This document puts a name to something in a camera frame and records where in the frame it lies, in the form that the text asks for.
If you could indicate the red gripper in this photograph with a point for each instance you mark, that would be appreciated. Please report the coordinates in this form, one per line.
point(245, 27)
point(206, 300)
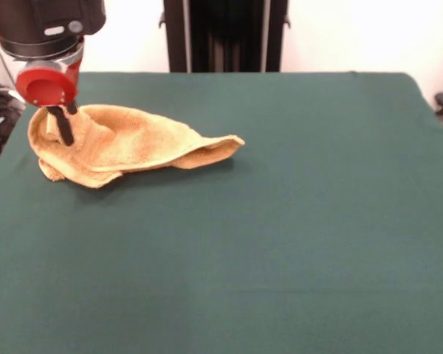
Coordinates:
point(46, 88)

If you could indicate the orange terry towel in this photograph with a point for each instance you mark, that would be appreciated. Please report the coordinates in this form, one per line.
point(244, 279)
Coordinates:
point(133, 144)

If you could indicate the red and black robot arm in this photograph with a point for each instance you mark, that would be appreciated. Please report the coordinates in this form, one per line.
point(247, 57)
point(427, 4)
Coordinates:
point(40, 18)

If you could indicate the dark green table cloth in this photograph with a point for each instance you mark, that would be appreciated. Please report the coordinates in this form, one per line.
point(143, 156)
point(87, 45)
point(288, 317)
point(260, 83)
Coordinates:
point(243, 239)

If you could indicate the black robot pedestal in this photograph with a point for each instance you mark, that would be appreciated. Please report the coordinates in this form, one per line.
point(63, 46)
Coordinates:
point(225, 37)

